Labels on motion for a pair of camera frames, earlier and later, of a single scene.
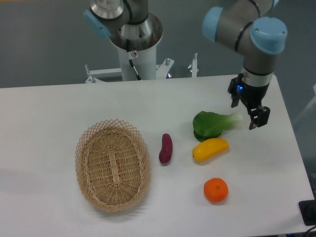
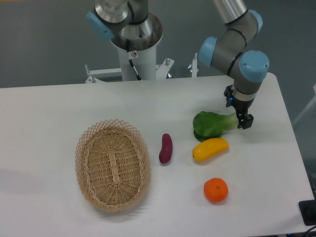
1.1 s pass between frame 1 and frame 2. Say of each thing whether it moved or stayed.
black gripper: moved
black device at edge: stayed
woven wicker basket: stayed
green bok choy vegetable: stayed
